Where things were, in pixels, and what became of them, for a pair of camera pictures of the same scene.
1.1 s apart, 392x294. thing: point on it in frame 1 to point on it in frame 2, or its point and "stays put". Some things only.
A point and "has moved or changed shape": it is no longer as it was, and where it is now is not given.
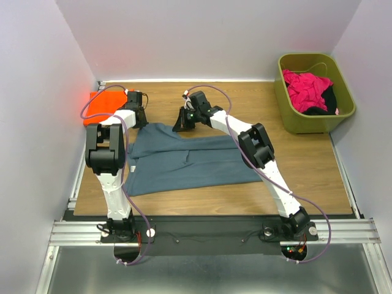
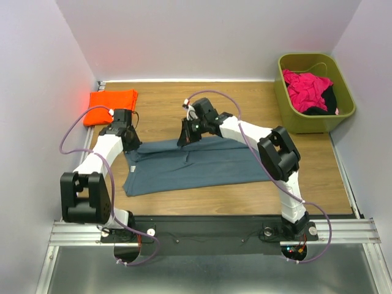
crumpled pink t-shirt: [305, 90] stays put
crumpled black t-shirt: [329, 96] stays put
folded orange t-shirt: [105, 102] stays put
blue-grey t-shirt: [158, 158] has moved or changed shape
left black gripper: [143, 122] to [136, 143]
